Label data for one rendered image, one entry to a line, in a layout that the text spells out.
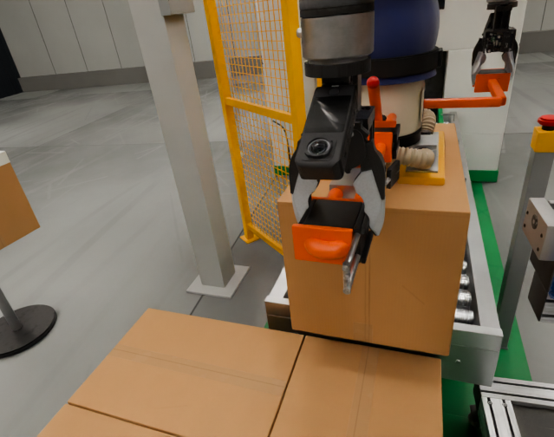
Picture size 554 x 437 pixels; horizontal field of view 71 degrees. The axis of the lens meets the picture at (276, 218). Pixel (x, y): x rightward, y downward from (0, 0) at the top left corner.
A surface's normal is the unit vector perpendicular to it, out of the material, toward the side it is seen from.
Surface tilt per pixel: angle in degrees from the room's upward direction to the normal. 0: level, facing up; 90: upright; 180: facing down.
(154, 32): 90
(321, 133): 27
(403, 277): 90
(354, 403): 0
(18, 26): 90
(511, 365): 0
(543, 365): 0
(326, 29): 89
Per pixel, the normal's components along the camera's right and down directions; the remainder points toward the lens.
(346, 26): 0.11, 0.46
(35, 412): -0.11, -0.87
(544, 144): -0.32, 0.49
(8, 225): 0.91, 0.11
